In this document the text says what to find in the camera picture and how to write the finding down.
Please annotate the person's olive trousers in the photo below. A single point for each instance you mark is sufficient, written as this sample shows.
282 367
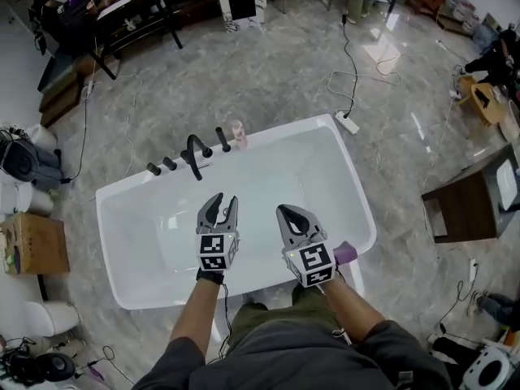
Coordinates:
280 319

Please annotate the white power strip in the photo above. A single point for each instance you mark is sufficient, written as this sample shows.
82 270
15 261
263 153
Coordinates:
347 122

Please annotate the person's grey shirt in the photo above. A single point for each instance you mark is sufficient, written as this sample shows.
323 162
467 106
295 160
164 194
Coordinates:
284 364

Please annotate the black wristband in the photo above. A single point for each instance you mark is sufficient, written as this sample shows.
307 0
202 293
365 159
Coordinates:
210 276

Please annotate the white round device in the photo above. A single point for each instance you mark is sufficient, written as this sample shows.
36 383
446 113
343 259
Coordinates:
489 370

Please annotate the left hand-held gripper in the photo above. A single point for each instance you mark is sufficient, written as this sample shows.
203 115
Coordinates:
213 250

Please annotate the pink bottle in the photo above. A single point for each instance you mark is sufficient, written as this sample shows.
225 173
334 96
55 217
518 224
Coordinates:
239 135

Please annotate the black round speaker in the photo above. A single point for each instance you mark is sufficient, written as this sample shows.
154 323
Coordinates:
22 161

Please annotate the person's left forearm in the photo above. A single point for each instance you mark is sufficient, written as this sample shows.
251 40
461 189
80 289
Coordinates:
199 311

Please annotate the cardboard box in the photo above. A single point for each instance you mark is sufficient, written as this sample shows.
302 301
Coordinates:
36 242

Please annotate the light wooden stool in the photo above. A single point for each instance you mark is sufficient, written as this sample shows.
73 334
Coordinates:
487 104

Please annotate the white bathtub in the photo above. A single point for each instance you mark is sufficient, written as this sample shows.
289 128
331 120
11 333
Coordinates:
134 238

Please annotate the black round device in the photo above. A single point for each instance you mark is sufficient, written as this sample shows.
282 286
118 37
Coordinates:
53 366

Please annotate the black table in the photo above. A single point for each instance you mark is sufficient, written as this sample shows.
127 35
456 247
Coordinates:
134 22

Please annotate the black faucet knob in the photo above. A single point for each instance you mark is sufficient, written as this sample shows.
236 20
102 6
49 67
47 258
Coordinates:
154 169
170 163

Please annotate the person's right forearm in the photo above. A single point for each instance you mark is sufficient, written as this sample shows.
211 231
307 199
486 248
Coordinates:
351 311

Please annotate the dark wooden cabinet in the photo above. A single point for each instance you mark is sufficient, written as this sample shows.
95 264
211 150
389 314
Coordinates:
463 205

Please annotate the black hand shower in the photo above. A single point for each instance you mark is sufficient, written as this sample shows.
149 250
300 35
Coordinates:
222 139

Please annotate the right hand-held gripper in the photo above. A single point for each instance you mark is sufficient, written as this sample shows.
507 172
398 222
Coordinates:
310 264

